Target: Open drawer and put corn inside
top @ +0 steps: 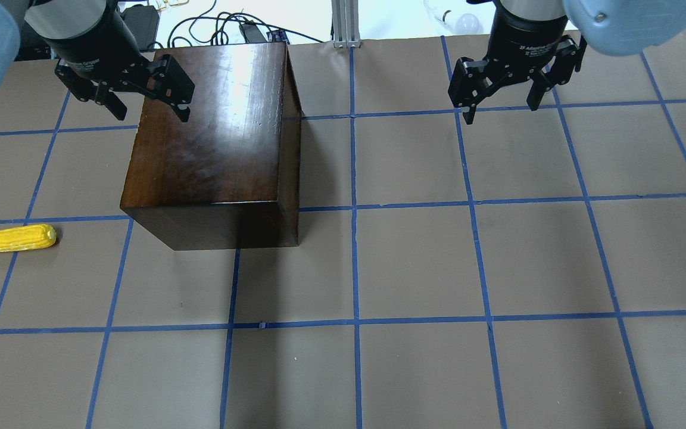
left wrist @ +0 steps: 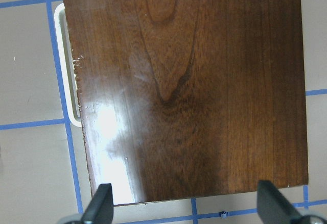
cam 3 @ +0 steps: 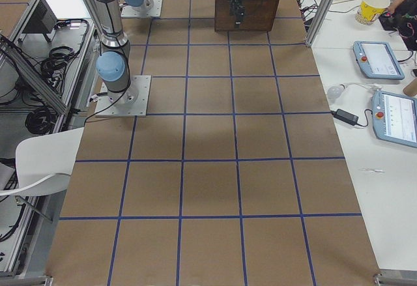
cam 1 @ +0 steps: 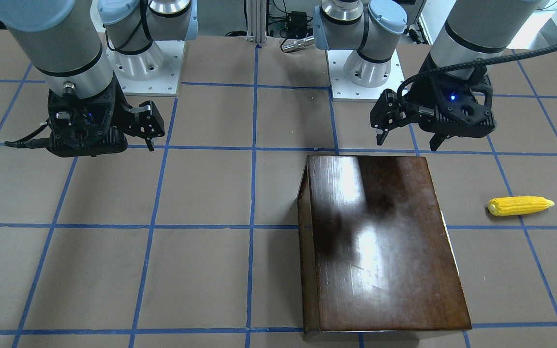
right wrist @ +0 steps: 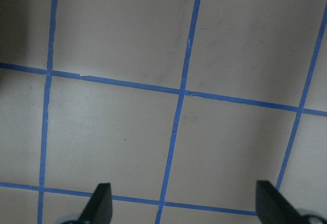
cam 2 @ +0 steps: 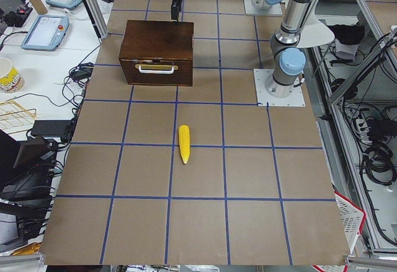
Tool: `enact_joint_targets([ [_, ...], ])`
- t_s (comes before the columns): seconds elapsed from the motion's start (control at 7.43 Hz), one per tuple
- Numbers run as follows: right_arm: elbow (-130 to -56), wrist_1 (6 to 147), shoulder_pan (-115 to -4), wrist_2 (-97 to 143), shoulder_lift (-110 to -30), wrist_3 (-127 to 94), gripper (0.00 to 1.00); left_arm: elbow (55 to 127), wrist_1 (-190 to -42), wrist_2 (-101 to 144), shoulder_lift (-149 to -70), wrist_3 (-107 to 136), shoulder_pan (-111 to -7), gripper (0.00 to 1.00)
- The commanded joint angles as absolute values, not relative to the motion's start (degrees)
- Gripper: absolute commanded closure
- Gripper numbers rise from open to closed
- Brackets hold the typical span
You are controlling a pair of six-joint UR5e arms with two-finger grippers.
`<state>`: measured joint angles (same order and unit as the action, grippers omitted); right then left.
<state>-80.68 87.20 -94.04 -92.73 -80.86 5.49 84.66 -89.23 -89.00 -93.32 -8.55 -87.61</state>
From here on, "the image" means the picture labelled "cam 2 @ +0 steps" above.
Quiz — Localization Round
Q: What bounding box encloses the dark wooden drawer box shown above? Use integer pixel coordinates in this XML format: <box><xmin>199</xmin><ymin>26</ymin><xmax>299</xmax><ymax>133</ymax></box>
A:
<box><xmin>118</xmin><ymin>20</ymin><xmax>194</xmax><ymax>69</ymax></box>

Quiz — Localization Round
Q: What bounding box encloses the yellow corn cob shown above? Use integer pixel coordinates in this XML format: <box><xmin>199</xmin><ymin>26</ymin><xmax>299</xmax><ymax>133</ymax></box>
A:
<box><xmin>178</xmin><ymin>125</ymin><xmax>190</xmax><ymax>164</ymax></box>

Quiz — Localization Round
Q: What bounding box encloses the wooden drawer with white handle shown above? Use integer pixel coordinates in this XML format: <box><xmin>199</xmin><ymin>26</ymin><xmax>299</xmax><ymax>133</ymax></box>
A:
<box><xmin>120</xmin><ymin>59</ymin><xmax>193</xmax><ymax>87</ymax></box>

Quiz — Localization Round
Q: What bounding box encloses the near teach pendant tablet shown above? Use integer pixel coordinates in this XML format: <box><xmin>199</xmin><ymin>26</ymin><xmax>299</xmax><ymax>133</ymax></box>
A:
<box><xmin>20</xmin><ymin>15</ymin><xmax>69</xmax><ymax>51</ymax></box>

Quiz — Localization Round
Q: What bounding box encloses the white plastic chair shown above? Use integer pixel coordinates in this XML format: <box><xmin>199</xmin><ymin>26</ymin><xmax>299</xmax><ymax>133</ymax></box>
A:
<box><xmin>297</xmin><ymin>13</ymin><xmax>334</xmax><ymax>48</ymax></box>

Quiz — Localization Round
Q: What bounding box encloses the yellow popcorn bucket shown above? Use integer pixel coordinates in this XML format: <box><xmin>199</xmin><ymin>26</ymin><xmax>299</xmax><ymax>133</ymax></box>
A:
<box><xmin>1</xmin><ymin>57</ymin><xmax>25</xmax><ymax>93</ymax></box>

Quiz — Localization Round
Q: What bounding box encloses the black electronics stack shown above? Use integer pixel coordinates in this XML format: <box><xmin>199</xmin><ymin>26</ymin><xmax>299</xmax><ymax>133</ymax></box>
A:
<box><xmin>1</xmin><ymin>131</ymin><xmax>58</xmax><ymax>252</ymax></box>

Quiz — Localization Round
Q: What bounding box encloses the white red mesh basket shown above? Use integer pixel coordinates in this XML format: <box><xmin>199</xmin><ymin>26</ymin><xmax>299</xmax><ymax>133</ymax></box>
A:
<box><xmin>334</xmin><ymin>191</ymin><xmax>366</xmax><ymax>254</ymax></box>

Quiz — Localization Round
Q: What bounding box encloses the aluminium frame post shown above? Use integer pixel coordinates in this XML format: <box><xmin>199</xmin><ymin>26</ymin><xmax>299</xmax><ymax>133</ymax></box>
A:
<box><xmin>82</xmin><ymin>0</ymin><xmax>109</xmax><ymax>39</ymax></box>

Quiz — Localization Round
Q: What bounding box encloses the gold wire rack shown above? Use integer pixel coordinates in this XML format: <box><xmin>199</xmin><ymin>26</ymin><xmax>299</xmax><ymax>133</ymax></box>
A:
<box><xmin>0</xmin><ymin>100</ymin><xmax>37</xmax><ymax>134</ymax></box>

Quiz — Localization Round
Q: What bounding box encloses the orange handled tool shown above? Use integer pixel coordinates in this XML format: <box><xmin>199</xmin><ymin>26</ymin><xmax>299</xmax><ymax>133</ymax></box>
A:
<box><xmin>11</xmin><ymin>242</ymin><xmax>41</xmax><ymax>256</ymax></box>

